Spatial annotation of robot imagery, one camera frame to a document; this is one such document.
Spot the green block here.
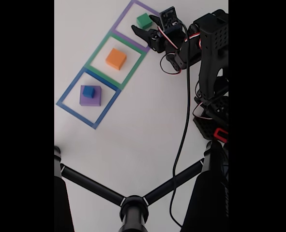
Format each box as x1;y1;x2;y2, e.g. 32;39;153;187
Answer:
136;13;153;30

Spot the red white servo wire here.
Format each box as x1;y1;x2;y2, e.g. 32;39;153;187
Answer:
192;101;215;121
157;25;203;75

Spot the black camera tripod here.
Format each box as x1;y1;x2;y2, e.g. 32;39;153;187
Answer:
54;141;229;232

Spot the blue tape square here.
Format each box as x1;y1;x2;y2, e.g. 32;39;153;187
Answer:
56;67;121;130

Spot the green tape square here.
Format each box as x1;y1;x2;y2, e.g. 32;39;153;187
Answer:
84;30;147;90

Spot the purple block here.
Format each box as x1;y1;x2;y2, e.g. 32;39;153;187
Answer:
79;85;102;107

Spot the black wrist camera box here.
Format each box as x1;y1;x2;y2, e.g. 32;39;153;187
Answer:
159;6;182;33

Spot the orange block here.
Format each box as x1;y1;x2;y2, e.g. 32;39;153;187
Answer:
105;48;127;71

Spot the purple tape square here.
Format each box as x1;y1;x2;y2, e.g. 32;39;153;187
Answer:
110;0;163;53

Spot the small blue cube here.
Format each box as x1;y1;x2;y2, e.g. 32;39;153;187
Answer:
82;86;96;99

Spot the red clamp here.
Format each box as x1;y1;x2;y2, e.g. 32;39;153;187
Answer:
213;128;229;144

